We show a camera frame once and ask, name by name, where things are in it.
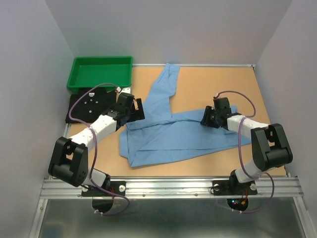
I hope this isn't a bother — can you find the light blue long sleeve shirt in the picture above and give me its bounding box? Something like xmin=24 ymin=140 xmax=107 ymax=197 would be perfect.
xmin=119 ymin=64 xmax=250 ymax=168

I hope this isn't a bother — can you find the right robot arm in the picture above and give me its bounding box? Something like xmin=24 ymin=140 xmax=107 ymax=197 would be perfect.
xmin=201 ymin=96 xmax=293 ymax=193

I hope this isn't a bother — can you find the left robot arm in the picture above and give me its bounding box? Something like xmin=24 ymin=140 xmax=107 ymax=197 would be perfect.
xmin=48 ymin=92 xmax=145 ymax=195

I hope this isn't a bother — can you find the folded black shirt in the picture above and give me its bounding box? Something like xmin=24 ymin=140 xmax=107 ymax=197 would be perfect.
xmin=71 ymin=87 xmax=116 ymax=123

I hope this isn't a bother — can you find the green plastic tray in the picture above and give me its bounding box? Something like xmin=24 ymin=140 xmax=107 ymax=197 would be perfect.
xmin=67 ymin=56 xmax=133 ymax=93

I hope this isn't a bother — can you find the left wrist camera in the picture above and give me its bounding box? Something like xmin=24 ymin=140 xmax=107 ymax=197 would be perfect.
xmin=116 ymin=87 xmax=131 ymax=94

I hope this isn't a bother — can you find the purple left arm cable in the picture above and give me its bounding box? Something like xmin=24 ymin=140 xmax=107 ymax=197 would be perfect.
xmin=68 ymin=83 xmax=131 ymax=216

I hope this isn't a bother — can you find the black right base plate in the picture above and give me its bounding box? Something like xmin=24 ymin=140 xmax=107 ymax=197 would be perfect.
xmin=211 ymin=179 xmax=258 ymax=196

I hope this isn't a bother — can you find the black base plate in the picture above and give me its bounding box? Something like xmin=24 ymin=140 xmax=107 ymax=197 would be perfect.
xmin=81 ymin=180 xmax=126 ymax=197
xmin=211 ymin=179 xmax=258 ymax=196

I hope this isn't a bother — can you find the aluminium mounting rail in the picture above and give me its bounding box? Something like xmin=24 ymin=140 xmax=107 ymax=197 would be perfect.
xmin=40 ymin=176 xmax=304 ymax=200

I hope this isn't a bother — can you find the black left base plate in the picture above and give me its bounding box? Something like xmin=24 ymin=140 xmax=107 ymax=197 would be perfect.
xmin=81 ymin=180 xmax=126 ymax=197

